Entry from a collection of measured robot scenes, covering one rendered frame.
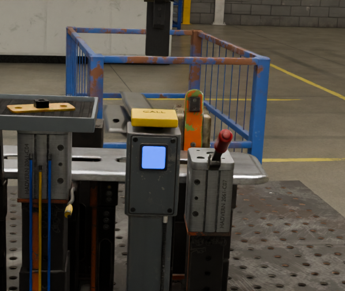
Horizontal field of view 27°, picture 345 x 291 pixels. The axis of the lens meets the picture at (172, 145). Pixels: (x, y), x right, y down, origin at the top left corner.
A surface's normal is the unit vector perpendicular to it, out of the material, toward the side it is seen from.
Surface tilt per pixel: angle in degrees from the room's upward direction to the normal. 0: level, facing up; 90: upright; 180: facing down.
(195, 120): 78
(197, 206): 90
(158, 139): 90
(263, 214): 0
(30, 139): 90
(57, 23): 90
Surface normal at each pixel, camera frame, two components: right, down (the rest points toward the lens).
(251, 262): 0.04, -0.97
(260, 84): 0.22, 0.26
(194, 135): 0.07, 0.05
